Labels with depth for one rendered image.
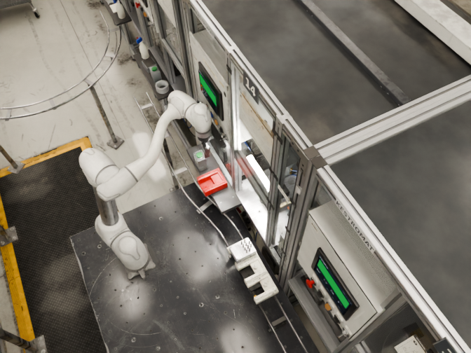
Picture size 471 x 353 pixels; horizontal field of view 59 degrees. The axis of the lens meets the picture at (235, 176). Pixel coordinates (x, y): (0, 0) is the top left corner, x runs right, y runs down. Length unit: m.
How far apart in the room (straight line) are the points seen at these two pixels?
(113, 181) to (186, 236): 0.86
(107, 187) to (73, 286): 1.63
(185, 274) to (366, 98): 1.58
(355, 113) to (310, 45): 0.39
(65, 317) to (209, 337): 1.35
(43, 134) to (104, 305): 2.26
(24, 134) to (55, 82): 0.72
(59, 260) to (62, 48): 2.59
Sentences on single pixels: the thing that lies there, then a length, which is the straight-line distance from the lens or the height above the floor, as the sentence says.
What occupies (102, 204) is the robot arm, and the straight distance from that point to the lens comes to 2.40.
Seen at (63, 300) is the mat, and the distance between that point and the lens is 3.57.
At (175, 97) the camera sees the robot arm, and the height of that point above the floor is 1.53.
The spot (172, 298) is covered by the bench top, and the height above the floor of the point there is 0.68.
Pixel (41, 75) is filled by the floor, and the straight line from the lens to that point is 5.09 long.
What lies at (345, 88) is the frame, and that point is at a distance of 1.68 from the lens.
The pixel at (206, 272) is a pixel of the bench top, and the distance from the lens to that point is 2.66.
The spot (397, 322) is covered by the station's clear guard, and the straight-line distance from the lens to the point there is 1.51.
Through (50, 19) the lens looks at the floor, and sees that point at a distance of 5.79.
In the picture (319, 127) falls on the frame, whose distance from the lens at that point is 1.53.
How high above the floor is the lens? 3.18
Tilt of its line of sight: 58 degrees down
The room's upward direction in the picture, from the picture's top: 2 degrees counter-clockwise
